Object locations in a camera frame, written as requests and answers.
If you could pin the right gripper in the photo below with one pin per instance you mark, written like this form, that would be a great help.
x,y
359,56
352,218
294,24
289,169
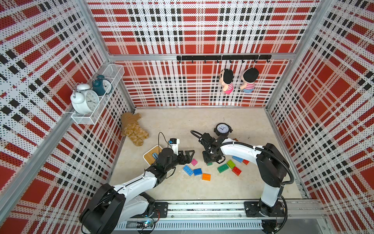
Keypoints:
x,y
207,160

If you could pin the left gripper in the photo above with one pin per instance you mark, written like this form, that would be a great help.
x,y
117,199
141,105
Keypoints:
x,y
188,159

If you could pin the lime block small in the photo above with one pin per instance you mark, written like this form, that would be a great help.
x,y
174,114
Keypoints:
x,y
231,164

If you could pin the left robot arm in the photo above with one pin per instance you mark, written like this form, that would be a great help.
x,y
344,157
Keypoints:
x,y
113,204

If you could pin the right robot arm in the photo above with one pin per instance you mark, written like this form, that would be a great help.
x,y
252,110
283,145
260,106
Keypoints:
x,y
272,166

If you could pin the pink block left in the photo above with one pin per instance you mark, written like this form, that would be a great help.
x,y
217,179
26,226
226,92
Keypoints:
x,y
194,162

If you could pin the light blue block left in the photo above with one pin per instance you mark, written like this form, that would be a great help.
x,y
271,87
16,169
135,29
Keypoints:
x,y
188,170

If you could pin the light blue block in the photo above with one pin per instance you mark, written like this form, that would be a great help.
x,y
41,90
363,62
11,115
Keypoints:
x,y
240,160
188,170

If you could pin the blue square block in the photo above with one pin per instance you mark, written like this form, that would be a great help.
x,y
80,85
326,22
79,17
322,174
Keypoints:
x,y
197,172

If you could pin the orange block front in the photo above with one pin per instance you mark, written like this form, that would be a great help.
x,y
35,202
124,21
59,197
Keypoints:
x,y
206,177

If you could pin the black round table clock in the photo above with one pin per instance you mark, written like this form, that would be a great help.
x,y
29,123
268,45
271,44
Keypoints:
x,y
223,129

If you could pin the green block front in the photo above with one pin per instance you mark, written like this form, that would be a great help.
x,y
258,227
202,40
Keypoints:
x,y
223,168

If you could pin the white tray with wood lid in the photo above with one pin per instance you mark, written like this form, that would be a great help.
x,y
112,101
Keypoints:
x,y
151,156

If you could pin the red block front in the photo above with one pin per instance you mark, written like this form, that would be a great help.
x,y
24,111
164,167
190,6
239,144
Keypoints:
x,y
236,171

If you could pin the light blue block right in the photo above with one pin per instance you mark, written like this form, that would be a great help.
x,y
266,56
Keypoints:
x,y
240,160

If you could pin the brown teddy bear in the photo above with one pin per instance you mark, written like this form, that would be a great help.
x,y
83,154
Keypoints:
x,y
132,130

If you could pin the doll with pink stripes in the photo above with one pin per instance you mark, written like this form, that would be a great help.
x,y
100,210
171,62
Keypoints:
x,y
226,81

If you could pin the doll with blue shorts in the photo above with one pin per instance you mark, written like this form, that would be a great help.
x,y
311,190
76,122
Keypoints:
x,y
249,77

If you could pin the teal alarm clock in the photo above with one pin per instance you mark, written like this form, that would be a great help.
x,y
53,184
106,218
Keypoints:
x,y
102,86

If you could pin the white alarm clock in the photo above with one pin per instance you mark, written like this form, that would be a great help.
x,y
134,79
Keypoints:
x,y
83,99

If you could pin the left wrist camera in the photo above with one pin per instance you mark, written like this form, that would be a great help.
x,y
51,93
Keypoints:
x,y
174,142

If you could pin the electronics board with wires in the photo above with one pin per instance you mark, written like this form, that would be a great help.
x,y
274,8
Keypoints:
x,y
144,226

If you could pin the white wire shelf basket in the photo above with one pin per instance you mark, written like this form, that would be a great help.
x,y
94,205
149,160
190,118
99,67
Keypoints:
x,y
116,99

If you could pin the black hook rail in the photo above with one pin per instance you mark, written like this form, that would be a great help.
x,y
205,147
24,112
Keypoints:
x,y
224,57

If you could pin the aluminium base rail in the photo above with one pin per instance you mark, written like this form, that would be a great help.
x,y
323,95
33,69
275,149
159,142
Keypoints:
x,y
220,215

